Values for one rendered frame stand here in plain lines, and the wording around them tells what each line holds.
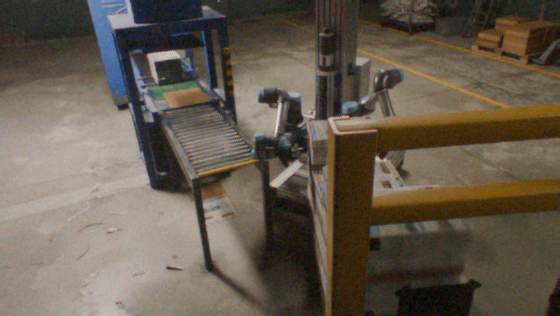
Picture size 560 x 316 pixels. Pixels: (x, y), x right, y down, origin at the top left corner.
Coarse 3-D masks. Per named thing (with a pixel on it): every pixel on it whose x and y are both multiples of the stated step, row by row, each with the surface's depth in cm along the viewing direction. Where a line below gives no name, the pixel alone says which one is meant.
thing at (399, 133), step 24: (360, 120) 90; (384, 120) 89; (408, 120) 89; (432, 120) 88; (456, 120) 88; (480, 120) 88; (504, 120) 88; (528, 120) 89; (552, 120) 89; (384, 144) 88; (408, 144) 88; (432, 144) 89; (456, 144) 90
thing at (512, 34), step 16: (512, 16) 799; (480, 32) 785; (496, 32) 777; (512, 32) 729; (528, 32) 703; (544, 32) 718; (480, 48) 802; (496, 48) 762; (512, 48) 735; (528, 48) 715; (544, 48) 731
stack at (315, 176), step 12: (312, 180) 272; (312, 204) 284; (312, 216) 290; (324, 216) 239; (312, 228) 299; (324, 228) 239; (312, 240) 309; (312, 252) 314; (324, 252) 242; (324, 264) 252; (324, 276) 254; (324, 288) 256; (324, 300) 263; (324, 312) 270
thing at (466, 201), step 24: (384, 192) 101; (408, 192) 100; (432, 192) 100; (456, 192) 99; (480, 192) 99; (504, 192) 99; (528, 192) 99; (552, 192) 99; (384, 216) 97; (408, 216) 98; (432, 216) 98; (456, 216) 99; (480, 216) 100
